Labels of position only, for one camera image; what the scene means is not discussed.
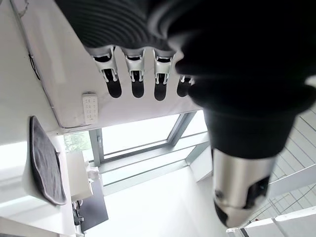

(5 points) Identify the white remote control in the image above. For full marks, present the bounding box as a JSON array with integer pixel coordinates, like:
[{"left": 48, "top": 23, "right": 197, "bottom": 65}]
[{"left": 82, "top": 92, "right": 100, "bottom": 124}]

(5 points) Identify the white tissue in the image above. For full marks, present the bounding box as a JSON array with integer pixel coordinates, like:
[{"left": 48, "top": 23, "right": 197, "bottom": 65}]
[{"left": 86, "top": 166, "right": 100, "bottom": 179}]

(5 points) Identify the white cabinet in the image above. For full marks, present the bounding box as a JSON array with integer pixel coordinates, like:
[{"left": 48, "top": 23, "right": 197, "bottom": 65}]
[{"left": 65, "top": 150, "right": 95, "bottom": 198}]

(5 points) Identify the black flat panel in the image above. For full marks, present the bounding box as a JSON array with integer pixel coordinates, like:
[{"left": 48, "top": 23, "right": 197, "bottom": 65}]
[{"left": 73, "top": 182, "right": 109, "bottom": 233}]

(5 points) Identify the grey quilted cushion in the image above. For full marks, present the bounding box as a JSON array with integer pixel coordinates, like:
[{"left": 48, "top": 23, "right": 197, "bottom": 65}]
[{"left": 29, "top": 115, "right": 67, "bottom": 206}]

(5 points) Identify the white railing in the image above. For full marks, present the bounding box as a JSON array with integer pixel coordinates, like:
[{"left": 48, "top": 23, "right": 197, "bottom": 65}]
[{"left": 226, "top": 204, "right": 316, "bottom": 237}]

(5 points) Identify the grey window frame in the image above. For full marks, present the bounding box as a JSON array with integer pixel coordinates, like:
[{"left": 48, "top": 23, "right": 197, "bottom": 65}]
[{"left": 88, "top": 111, "right": 213, "bottom": 196}]

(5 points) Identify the thin black cable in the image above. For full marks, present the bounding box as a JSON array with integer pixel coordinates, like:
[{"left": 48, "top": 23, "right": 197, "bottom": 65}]
[{"left": 28, "top": 53, "right": 41, "bottom": 81}]

